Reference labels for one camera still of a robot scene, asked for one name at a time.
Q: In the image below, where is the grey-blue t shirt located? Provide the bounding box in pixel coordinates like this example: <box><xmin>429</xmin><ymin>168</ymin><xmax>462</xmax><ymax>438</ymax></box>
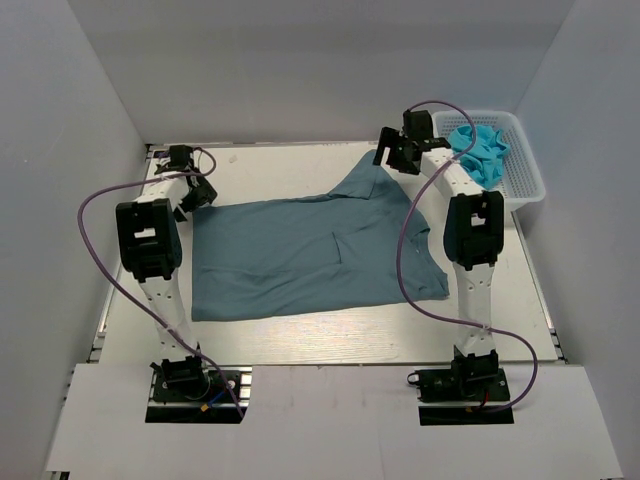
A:
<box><xmin>191</xmin><ymin>152</ymin><xmax>449</xmax><ymax>322</ymax></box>

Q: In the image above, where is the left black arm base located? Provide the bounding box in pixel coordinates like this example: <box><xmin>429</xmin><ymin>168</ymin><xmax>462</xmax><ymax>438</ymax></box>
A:
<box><xmin>145</xmin><ymin>356</ymin><xmax>249</xmax><ymax>425</ymax></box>

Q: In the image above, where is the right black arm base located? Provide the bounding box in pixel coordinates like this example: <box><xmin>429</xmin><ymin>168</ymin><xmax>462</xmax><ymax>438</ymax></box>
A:
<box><xmin>407</xmin><ymin>357</ymin><xmax>515</xmax><ymax>427</ymax></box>

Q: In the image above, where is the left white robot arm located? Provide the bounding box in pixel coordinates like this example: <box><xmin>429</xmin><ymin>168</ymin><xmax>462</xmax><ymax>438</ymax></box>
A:
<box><xmin>115</xmin><ymin>145</ymin><xmax>217</xmax><ymax>363</ymax></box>

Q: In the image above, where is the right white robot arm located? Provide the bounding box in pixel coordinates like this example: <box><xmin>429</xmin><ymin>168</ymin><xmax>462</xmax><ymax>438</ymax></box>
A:
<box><xmin>373</xmin><ymin>109</ymin><xmax>504</xmax><ymax>399</ymax></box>

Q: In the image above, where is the bright blue t shirt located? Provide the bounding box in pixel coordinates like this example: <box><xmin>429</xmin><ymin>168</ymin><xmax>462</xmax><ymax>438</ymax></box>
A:
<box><xmin>447</xmin><ymin>125</ymin><xmax>511</xmax><ymax>190</ymax></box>

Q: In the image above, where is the white plastic basket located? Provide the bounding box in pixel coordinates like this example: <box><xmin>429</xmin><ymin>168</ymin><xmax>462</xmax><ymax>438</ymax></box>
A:
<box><xmin>430</xmin><ymin>109</ymin><xmax>547</xmax><ymax>211</ymax></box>

